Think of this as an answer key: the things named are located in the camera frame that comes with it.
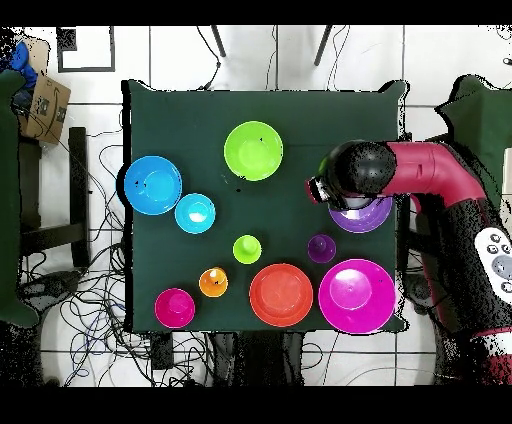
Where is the green bowl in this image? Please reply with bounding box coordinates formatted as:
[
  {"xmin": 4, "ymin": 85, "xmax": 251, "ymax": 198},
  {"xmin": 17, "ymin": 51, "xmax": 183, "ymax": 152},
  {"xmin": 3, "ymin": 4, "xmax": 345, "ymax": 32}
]
[{"xmin": 223, "ymin": 120, "xmax": 284, "ymax": 182}]

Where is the purple bowl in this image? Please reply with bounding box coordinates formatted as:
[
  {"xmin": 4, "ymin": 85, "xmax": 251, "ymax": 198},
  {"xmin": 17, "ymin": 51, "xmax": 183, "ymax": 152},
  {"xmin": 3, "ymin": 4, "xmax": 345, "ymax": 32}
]
[{"xmin": 328, "ymin": 195, "xmax": 394, "ymax": 234}]

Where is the purple cup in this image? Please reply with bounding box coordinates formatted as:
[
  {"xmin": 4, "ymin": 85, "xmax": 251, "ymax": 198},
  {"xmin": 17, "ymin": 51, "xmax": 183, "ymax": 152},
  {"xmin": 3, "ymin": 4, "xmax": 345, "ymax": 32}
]
[{"xmin": 306, "ymin": 234, "xmax": 338, "ymax": 265}]

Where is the green cup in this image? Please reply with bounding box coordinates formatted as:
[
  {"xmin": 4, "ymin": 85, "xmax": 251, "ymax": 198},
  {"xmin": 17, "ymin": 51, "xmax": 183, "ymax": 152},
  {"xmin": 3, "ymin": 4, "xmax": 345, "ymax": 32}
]
[{"xmin": 232, "ymin": 234, "xmax": 263, "ymax": 266}]

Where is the orange bowl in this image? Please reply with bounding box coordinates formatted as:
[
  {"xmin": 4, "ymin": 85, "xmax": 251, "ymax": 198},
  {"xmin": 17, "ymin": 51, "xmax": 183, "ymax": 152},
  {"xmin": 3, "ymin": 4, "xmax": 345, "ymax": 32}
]
[{"xmin": 248, "ymin": 262, "xmax": 314, "ymax": 328}]

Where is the large pink bowl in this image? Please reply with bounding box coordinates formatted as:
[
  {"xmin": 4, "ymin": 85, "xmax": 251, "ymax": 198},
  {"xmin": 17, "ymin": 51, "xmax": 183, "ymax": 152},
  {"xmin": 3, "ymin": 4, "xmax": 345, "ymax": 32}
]
[{"xmin": 318, "ymin": 258, "xmax": 397, "ymax": 335}]

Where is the small blue bowl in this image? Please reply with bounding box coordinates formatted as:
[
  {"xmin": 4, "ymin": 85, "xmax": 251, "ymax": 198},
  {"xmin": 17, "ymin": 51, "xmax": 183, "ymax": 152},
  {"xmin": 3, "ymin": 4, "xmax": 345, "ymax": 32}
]
[{"xmin": 174, "ymin": 192, "xmax": 217, "ymax": 235}]

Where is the orange cup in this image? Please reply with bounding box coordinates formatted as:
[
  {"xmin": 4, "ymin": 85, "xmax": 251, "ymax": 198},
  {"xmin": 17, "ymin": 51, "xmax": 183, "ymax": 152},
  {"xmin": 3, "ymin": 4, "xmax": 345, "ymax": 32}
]
[{"xmin": 198, "ymin": 266, "xmax": 230, "ymax": 299}]

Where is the dark grey stand base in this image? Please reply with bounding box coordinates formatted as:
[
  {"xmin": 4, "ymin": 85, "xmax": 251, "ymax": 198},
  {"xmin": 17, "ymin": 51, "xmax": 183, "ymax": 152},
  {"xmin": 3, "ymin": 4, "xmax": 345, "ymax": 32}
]
[
  {"xmin": 19, "ymin": 270, "xmax": 86, "ymax": 311},
  {"xmin": 403, "ymin": 273, "xmax": 435, "ymax": 313}
]

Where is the black tripod leg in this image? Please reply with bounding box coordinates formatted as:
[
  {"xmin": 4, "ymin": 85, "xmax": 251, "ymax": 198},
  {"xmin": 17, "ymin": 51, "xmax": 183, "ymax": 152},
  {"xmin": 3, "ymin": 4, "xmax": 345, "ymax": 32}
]
[
  {"xmin": 312, "ymin": 25, "xmax": 333, "ymax": 67},
  {"xmin": 210, "ymin": 25, "xmax": 226, "ymax": 57}
]

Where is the dark green tablecloth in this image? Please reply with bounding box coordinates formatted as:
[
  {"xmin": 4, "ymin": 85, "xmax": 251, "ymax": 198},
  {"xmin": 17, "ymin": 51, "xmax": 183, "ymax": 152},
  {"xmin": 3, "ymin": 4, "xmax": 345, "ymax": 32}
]
[{"xmin": 121, "ymin": 79, "xmax": 411, "ymax": 335}]

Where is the large blue bowl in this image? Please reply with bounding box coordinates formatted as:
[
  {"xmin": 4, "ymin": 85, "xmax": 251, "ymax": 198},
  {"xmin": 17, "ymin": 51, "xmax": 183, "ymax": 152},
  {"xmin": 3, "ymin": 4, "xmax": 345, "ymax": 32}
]
[{"xmin": 123, "ymin": 155, "xmax": 183, "ymax": 216}]

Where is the small red bowl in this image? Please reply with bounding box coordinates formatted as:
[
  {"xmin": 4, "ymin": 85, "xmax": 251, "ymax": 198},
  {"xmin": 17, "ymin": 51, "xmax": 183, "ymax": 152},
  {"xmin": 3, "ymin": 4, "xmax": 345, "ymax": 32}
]
[{"xmin": 154, "ymin": 287, "xmax": 197, "ymax": 330}]

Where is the green cloth covered table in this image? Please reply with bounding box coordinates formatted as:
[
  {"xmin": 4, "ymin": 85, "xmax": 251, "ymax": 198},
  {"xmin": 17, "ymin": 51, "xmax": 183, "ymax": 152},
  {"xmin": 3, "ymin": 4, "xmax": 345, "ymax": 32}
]
[
  {"xmin": 0, "ymin": 68, "xmax": 41, "ymax": 329},
  {"xmin": 433, "ymin": 74, "xmax": 512, "ymax": 209}
]

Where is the black floor box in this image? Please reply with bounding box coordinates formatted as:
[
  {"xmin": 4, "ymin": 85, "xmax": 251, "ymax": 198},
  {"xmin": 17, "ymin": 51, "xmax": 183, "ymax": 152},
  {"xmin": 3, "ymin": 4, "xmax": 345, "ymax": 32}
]
[{"xmin": 149, "ymin": 331, "xmax": 175, "ymax": 371}]

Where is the black bench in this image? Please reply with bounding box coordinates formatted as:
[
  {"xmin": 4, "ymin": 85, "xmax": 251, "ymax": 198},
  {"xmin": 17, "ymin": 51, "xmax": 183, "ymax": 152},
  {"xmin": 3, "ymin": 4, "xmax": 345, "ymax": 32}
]
[{"xmin": 17, "ymin": 126, "xmax": 91, "ymax": 269}]

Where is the cardboard box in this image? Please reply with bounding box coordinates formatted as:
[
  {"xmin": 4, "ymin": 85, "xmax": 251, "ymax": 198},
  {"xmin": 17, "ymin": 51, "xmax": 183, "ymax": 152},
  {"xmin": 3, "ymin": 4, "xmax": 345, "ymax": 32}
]
[{"xmin": 17, "ymin": 71, "xmax": 72, "ymax": 146}]

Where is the blue cloth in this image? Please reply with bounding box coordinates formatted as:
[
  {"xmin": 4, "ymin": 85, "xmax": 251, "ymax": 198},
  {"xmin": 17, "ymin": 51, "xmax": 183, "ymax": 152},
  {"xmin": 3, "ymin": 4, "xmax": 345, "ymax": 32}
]
[{"xmin": 0, "ymin": 40, "xmax": 39, "ymax": 89}]

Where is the black cable with plug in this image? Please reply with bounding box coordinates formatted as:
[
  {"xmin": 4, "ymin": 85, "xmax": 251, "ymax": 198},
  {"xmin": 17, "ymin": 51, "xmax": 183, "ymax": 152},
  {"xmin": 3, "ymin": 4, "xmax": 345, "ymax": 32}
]
[{"xmin": 195, "ymin": 25, "xmax": 222, "ymax": 91}]

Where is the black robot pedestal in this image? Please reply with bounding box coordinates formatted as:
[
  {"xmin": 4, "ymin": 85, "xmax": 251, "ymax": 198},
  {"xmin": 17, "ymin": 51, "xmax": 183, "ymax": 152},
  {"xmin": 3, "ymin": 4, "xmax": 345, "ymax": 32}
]
[{"xmin": 207, "ymin": 330, "xmax": 305, "ymax": 387}]

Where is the tangle of floor cables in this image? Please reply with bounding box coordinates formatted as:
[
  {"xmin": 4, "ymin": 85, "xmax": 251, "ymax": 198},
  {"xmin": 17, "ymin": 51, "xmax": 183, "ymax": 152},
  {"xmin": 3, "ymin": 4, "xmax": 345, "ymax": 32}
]
[{"xmin": 17, "ymin": 115, "xmax": 213, "ymax": 387}]

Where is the black square frame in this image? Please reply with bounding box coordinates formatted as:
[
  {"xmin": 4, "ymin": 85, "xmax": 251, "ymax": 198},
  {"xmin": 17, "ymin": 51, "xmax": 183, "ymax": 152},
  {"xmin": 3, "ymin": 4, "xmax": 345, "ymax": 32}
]
[{"xmin": 56, "ymin": 26, "xmax": 116, "ymax": 74}]

